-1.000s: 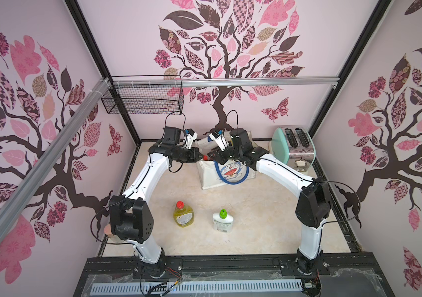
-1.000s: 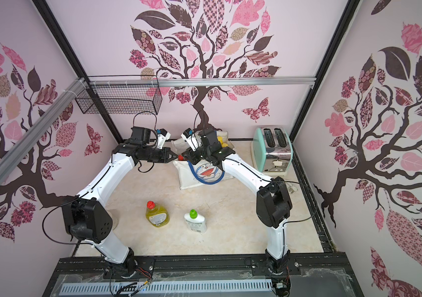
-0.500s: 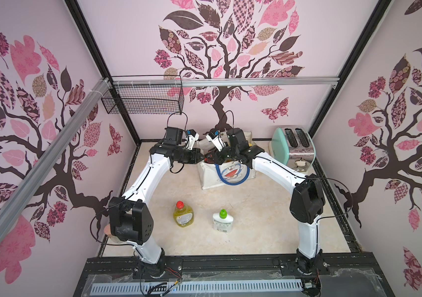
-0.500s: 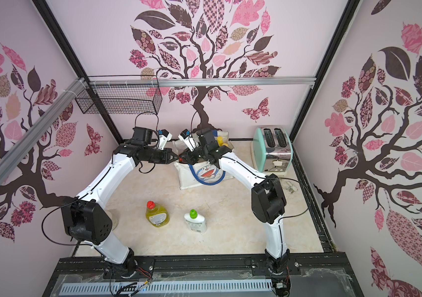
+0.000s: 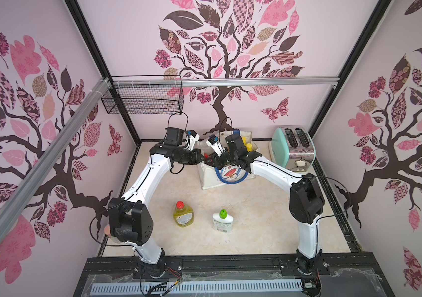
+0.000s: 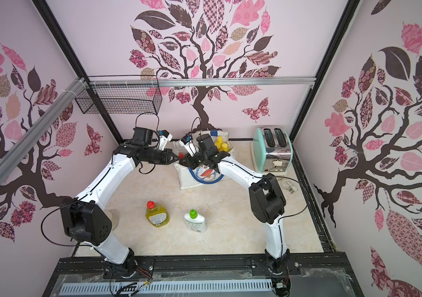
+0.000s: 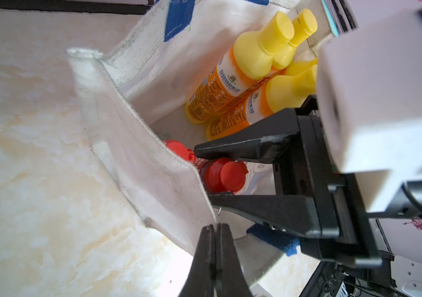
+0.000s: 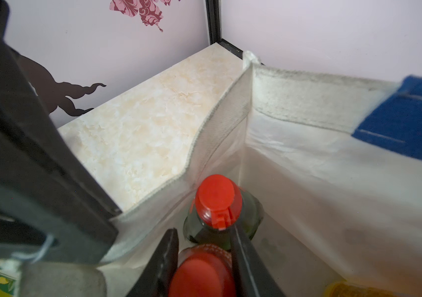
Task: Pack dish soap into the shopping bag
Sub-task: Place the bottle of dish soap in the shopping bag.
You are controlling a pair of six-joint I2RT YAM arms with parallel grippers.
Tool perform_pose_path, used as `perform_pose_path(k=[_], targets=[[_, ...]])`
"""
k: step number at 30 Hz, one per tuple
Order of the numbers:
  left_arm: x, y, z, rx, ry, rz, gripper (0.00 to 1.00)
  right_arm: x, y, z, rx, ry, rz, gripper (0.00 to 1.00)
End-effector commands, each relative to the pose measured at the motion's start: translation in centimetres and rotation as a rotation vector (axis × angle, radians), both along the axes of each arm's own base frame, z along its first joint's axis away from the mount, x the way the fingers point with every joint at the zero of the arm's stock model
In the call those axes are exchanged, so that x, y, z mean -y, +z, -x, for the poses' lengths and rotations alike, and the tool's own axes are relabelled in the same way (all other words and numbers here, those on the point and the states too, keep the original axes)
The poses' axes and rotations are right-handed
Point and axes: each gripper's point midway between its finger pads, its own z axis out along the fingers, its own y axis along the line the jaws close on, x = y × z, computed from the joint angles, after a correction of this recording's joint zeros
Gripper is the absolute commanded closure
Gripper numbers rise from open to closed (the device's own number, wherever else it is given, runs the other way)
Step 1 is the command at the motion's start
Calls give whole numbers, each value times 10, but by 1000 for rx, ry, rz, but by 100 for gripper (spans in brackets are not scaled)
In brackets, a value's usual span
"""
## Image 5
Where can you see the white canvas shopping bag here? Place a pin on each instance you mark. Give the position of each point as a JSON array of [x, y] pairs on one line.
[[212, 178]]

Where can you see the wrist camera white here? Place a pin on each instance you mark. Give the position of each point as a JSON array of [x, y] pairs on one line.
[[192, 138], [214, 142]]

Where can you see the white bottle green cap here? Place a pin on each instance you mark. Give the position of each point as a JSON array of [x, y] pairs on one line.
[[222, 221]]

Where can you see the aluminium rail left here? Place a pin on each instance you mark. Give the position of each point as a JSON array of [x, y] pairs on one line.
[[14, 207]]

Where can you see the aluminium rail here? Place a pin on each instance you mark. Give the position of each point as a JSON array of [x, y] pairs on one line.
[[14, 207], [228, 82]]

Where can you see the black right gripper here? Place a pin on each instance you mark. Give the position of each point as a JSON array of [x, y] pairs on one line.
[[224, 160]]

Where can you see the mint chrome toaster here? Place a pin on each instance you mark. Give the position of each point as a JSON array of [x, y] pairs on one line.
[[292, 148]]

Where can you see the black base frame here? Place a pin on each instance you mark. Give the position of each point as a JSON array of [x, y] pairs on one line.
[[352, 274]]

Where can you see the aluminium rail back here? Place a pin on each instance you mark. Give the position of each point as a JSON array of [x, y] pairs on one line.
[[228, 82]]

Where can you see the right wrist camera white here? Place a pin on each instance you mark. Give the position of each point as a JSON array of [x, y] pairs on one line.
[[214, 142]]

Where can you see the yellow-green soap bottle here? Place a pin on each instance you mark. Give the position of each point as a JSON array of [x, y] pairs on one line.
[[183, 214]]

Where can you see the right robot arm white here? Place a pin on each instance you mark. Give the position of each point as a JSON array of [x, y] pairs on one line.
[[306, 199]]

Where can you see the black wire mesh basket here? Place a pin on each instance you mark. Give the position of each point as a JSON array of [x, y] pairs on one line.
[[145, 95]]

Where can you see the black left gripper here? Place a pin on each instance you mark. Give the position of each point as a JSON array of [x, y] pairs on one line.
[[193, 161]]

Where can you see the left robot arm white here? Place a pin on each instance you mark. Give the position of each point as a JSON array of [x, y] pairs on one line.
[[130, 221]]

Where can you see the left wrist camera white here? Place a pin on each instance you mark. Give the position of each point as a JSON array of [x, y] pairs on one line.
[[192, 138]]

